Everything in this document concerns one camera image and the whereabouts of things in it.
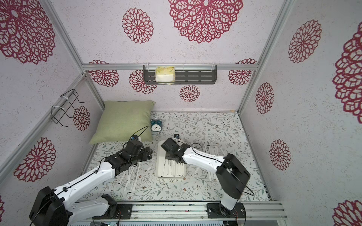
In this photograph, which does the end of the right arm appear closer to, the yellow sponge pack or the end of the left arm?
the end of the left arm

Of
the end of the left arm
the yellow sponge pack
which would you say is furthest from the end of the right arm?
the yellow sponge pack

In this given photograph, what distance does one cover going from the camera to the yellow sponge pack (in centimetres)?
92
